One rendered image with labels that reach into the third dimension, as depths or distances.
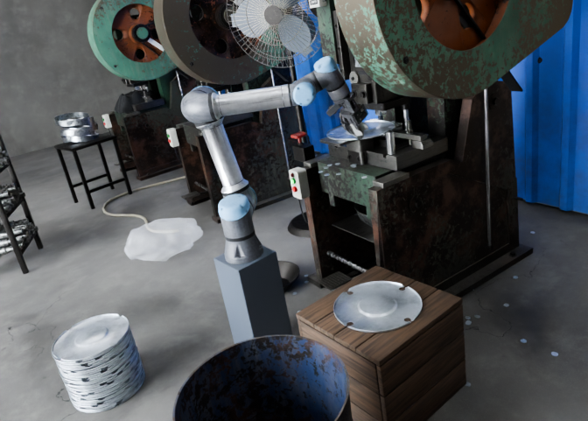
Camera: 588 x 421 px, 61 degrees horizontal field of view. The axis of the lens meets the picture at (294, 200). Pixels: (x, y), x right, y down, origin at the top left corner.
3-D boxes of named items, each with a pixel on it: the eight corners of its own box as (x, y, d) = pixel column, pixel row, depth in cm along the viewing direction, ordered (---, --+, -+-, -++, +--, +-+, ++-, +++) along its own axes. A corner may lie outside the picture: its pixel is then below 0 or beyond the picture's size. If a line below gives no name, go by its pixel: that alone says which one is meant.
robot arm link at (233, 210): (220, 241, 185) (213, 206, 181) (227, 226, 198) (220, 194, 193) (252, 236, 184) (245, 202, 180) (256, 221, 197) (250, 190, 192)
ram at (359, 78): (369, 106, 201) (361, 30, 191) (346, 104, 213) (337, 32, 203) (400, 96, 209) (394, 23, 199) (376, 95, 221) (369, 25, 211)
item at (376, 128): (395, 136, 195) (395, 133, 195) (323, 143, 201) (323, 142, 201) (394, 119, 221) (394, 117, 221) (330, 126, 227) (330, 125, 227)
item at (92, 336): (83, 369, 176) (82, 368, 176) (37, 351, 192) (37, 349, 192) (144, 323, 198) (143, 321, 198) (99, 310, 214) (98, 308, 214)
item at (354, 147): (343, 174, 202) (339, 143, 197) (323, 169, 213) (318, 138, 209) (388, 157, 214) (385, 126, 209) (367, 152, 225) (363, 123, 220)
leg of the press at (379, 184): (398, 336, 203) (375, 121, 172) (379, 325, 213) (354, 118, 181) (533, 253, 246) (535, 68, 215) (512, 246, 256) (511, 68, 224)
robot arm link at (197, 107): (170, 98, 168) (313, 76, 163) (178, 93, 178) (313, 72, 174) (178, 131, 172) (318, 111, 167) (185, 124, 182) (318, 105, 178)
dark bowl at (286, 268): (262, 310, 237) (260, 298, 235) (234, 288, 262) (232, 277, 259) (313, 285, 251) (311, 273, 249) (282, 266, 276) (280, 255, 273)
